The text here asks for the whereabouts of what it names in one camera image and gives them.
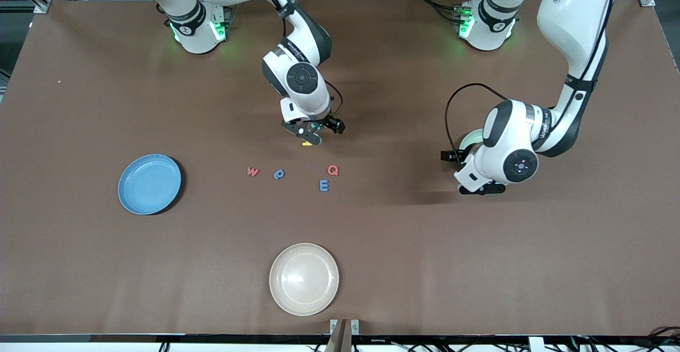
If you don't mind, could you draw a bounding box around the light green plate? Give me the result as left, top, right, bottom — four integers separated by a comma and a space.
459, 131, 485, 151

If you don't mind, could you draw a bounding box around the beige plate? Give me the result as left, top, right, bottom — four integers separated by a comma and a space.
269, 243, 339, 316

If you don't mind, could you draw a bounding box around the blue plate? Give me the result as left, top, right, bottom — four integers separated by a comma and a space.
118, 154, 182, 216

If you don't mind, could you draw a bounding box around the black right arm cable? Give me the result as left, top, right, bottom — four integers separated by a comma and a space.
325, 80, 344, 116

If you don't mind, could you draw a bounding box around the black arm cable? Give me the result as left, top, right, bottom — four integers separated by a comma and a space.
445, 83, 509, 153
325, 80, 344, 116

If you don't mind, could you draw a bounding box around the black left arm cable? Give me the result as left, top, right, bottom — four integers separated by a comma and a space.
445, 83, 509, 153

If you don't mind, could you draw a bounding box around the metal bracket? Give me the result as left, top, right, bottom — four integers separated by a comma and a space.
330, 319, 360, 337

